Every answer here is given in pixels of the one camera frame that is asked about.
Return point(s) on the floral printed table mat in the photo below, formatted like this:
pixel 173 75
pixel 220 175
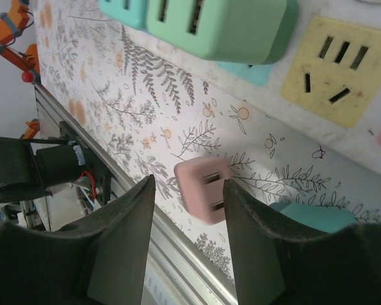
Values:
pixel 209 95

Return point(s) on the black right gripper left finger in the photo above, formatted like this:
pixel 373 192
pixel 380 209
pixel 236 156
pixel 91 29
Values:
pixel 66 263

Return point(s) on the teal USB charger plug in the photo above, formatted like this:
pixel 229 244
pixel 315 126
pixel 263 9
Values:
pixel 114 12
pixel 314 217

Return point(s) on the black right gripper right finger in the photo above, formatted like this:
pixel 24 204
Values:
pixel 304 270

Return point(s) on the green USB charger plug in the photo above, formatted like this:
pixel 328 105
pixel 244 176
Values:
pixel 235 31

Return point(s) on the white power strip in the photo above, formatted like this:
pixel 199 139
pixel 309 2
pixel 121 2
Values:
pixel 324 111

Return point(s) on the pale pink USB charger plug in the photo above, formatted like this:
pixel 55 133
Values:
pixel 193 187

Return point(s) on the black and grey left robot arm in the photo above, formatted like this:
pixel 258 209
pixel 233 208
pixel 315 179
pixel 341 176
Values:
pixel 6 171

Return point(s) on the long aluminium frame rail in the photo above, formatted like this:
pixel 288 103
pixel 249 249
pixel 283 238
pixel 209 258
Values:
pixel 177 254

